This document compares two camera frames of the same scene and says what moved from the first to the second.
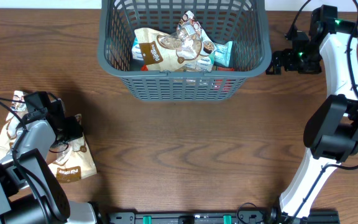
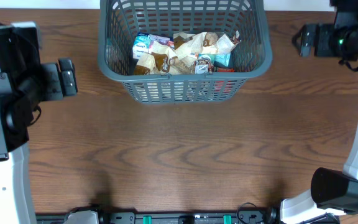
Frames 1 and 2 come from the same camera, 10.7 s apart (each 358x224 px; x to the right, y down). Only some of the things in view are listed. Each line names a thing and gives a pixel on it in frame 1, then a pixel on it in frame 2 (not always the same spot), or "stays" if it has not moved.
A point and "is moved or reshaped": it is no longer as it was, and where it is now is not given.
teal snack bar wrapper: [222, 55] stays
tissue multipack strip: [204, 63] → [143, 42]
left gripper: [76, 127] → [50, 90]
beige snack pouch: [177, 51] → [187, 44]
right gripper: [288, 63] → [324, 32]
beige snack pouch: [5, 139] is moved or reshaped
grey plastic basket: [245, 23] stays
